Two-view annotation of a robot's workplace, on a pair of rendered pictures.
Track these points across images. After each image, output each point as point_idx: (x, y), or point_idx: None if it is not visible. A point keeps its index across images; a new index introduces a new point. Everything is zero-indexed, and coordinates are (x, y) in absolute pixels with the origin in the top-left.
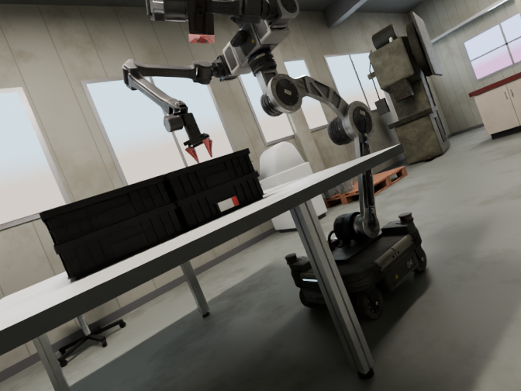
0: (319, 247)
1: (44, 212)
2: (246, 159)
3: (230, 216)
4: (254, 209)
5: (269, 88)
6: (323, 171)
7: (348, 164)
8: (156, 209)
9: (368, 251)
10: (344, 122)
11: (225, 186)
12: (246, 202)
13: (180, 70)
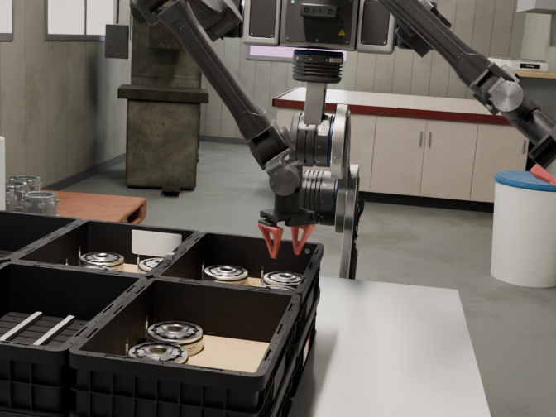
0: None
1: (264, 375)
2: (318, 265)
3: (396, 400)
4: (462, 405)
5: (339, 131)
6: (318, 283)
7: (405, 303)
8: (291, 365)
9: None
10: (342, 198)
11: (311, 318)
12: (311, 347)
13: (206, 6)
